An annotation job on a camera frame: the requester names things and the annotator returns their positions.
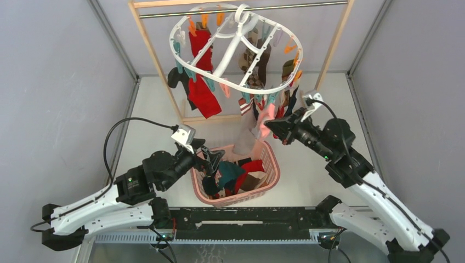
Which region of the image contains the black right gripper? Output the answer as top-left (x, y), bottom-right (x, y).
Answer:
top-left (264, 107), bottom-right (332, 161)

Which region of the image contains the navy sock with red cuff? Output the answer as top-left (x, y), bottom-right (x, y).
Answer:
top-left (202, 176), bottom-right (220, 196)

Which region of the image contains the dark green patterned sock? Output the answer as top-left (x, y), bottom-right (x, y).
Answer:
top-left (218, 161), bottom-right (245, 189)

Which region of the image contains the pink sock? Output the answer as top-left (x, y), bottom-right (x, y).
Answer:
top-left (252, 102), bottom-right (276, 141)

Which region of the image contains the black sock with beige stripes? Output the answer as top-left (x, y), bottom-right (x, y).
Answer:
top-left (234, 157), bottom-right (252, 167)

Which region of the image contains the pink plastic laundry basket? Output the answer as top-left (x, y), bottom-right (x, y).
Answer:
top-left (190, 141), bottom-right (280, 208)

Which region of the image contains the brown and tan sock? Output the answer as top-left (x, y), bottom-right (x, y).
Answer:
top-left (237, 171), bottom-right (268, 193)

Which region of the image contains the wooden clothes rack frame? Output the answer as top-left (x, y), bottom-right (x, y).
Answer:
top-left (128, 0), bottom-right (355, 126)

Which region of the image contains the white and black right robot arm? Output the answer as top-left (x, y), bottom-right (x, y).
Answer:
top-left (264, 108), bottom-right (450, 262)

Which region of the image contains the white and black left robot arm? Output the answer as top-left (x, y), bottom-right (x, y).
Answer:
top-left (41, 146), bottom-right (225, 251)

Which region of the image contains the white round clip hanger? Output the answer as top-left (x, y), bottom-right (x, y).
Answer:
top-left (174, 13), bottom-right (301, 95)

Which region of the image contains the navy sock with santa cuff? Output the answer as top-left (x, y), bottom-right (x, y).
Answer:
top-left (275, 87), bottom-right (298, 119)

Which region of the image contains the grey sock with striped cuff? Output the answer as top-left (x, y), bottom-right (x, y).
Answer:
top-left (232, 98), bottom-right (257, 155)

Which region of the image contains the olive green and orange sock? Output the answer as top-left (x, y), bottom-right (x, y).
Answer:
top-left (281, 60), bottom-right (302, 87)

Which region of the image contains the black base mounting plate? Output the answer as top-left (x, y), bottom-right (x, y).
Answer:
top-left (154, 207), bottom-right (339, 241)

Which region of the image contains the brown sock with striped toe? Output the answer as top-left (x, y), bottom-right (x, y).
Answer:
top-left (257, 44), bottom-right (272, 86)

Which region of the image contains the long thin red sock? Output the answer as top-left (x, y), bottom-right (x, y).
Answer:
top-left (188, 74), bottom-right (222, 119)

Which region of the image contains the beige argyle pattern sock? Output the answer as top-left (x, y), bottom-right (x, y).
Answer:
top-left (239, 28), bottom-right (265, 89)

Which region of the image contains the red sock with dark toe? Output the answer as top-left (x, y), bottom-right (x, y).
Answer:
top-left (189, 28), bottom-right (214, 73)

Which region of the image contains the metal hanging rod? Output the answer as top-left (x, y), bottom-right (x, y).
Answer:
top-left (139, 1), bottom-right (349, 19)

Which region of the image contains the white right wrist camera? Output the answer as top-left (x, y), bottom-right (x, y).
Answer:
top-left (300, 89), bottom-right (322, 122)

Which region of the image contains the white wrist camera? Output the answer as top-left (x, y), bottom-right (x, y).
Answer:
top-left (171, 124), bottom-right (196, 153)
top-left (300, 89), bottom-right (322, 122)

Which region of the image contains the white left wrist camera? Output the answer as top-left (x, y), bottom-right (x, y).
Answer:
top-left (171, 124), bottom-right (196, 153)

